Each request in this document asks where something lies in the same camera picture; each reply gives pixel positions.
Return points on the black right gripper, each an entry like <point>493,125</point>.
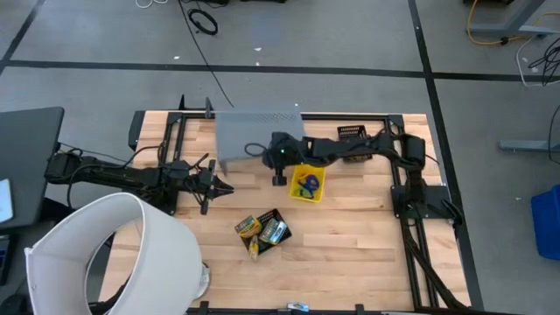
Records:
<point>284,151</point>

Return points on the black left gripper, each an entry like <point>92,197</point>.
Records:
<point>205,184</point>

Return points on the grey perforated metal shelf riser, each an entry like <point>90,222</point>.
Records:
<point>258,131</point>

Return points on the yellow green crayon box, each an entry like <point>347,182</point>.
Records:
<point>273,232</point>
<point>248,226</point>

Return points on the large black plastic basket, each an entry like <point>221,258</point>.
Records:
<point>272,213</point>

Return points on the yellow plastic basket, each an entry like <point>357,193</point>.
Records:
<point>323,192</point>

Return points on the small black plastic basket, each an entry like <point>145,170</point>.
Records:
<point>350,131</point>

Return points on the plastic crayon pack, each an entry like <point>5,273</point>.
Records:
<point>254,253</point>

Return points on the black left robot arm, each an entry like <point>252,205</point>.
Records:
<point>122,175</point>

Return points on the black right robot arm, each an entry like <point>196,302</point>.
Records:
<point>372,146</point>

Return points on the black desk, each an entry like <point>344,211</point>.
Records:
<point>26,153</point>

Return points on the white device on desk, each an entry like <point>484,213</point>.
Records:
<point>4,201</point>

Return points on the white lampshade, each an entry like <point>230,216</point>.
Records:
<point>166,249</point>

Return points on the white lamp base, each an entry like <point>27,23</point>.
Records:
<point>205,280</point>

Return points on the blue white card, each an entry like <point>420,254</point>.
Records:
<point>299,307</point>

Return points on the grey table foot bar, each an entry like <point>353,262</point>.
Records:
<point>525,145</point>

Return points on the grey table leg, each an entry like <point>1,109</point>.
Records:
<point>507,28</point>

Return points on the blue plastic bin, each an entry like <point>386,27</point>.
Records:
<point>547,223</point>

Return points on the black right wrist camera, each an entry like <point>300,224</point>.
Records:
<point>280,180</point>

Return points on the black aluminium table frame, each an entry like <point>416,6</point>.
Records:
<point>350,116</point>

